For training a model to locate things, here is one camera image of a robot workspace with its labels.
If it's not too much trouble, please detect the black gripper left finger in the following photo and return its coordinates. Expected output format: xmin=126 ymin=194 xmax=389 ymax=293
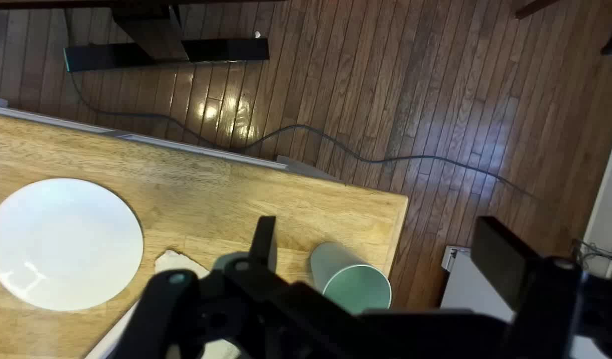
xmin=248 ymin=214 xmax=279 ymax=271

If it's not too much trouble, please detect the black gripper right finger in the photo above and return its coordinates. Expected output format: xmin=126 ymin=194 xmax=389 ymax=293
xmin=469 ymin=214 xmax=583 ymax=359

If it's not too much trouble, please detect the wooden butcher block island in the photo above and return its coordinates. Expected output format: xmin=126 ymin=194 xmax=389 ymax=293
xmin=0 ymin=108 xmax=411 ymax=359

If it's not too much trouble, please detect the green plastic cup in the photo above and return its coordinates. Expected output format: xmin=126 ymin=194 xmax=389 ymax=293
xmin=307 ymin=240 xmax=395 ymax=317

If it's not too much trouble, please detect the white round plate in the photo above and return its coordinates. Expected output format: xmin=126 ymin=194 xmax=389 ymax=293
xmin=0 ymin=176 xmax=146 ymax=313

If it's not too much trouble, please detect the black floor stand base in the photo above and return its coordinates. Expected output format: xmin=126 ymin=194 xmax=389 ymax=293
xmin=62 ymin=0 xmax=272 ymax=74

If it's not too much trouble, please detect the black floor cable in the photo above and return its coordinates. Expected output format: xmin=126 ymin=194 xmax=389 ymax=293
xmin=66 ymin=62 xmax=537 ymax=200

